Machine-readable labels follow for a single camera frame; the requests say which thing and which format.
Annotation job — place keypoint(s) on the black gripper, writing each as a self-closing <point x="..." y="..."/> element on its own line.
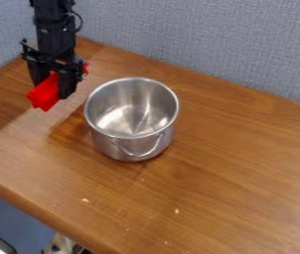
<point x="52" y="49"/>

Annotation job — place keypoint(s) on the red rectangular block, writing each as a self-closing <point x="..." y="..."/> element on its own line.
<point x="45" y="95"/>

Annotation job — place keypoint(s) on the metal pot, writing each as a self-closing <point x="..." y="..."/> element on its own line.
<point x="131" y="113"/>

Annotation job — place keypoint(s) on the white black object below table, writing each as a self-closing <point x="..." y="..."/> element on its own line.
<point x="62" y="245"/>

